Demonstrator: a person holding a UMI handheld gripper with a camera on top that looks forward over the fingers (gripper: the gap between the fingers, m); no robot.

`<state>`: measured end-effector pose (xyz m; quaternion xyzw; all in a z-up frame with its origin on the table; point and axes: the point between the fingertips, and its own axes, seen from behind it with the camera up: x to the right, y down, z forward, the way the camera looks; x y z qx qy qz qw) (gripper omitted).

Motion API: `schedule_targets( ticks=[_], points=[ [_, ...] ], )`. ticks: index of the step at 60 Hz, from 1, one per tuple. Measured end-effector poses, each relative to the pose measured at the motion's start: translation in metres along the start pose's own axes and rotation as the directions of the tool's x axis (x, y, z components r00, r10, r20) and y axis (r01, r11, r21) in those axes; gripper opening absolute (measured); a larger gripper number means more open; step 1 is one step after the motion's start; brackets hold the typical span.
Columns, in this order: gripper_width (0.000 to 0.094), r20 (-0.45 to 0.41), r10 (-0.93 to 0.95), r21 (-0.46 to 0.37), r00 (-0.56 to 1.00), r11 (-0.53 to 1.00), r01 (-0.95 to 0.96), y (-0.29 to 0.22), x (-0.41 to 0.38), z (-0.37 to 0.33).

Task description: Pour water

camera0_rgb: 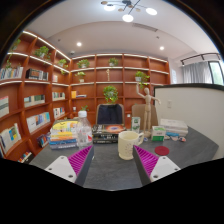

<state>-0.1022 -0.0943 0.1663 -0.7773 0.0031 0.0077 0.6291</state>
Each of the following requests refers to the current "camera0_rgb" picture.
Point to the orange wooden bookshelf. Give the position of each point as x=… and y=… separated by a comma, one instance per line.
x=39, y=85

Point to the green and white box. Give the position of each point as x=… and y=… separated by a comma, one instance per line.
x=158, y=133

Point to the dark stack of books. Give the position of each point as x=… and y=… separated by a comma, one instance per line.
x=107, y=133

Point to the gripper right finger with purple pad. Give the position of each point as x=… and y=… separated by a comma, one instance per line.
x=151, y=167

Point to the potted plant right shelf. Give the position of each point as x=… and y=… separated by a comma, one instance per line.
x=141, y=78

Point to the hanging green plant centre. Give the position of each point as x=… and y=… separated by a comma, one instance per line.
x=110, y=93

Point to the ceiling lamp with round bulbs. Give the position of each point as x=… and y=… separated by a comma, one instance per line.
x=126, y=6

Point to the white partition board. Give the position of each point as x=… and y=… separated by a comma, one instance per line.
x=200, y=106

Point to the colourful stack of books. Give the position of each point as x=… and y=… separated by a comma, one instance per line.
x=63, y=134

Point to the brown cardboard chair back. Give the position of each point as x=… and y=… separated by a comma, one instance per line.
x=138, y=111

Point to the small green carton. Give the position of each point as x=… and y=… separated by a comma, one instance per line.
x=135, y=124

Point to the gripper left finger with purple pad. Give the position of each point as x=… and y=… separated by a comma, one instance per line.
x=73, y=168

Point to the clear plastic water bottle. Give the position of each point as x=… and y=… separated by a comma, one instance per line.
x=84, y=130

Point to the wooden artist mannequin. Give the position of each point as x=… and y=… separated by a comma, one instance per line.
x=147, y=111

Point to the cream ceramic mug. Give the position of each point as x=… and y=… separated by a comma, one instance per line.
x=126, y=141

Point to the grey window curtain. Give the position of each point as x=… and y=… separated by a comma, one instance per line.
x=197, y=73

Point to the dark office chair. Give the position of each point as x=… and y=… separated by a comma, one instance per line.
x=110, y=114

